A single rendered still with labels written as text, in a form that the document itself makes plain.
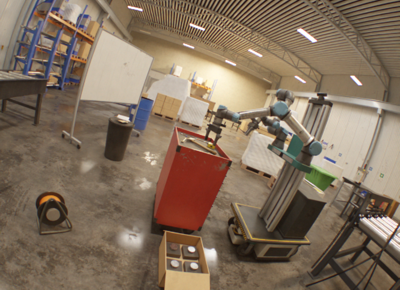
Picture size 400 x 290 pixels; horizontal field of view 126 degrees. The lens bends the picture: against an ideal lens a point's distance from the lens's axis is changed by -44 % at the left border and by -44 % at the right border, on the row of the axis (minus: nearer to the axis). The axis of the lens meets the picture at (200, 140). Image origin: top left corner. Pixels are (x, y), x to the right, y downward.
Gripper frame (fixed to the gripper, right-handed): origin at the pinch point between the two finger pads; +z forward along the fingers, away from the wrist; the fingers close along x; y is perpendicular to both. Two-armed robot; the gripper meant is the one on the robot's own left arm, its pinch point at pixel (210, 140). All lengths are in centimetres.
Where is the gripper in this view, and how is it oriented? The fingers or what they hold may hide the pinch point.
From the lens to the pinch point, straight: 154.2
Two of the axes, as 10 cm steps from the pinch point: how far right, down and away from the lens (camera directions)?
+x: 5.0, 3.5, -7.9
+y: -8.0, -1.7, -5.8
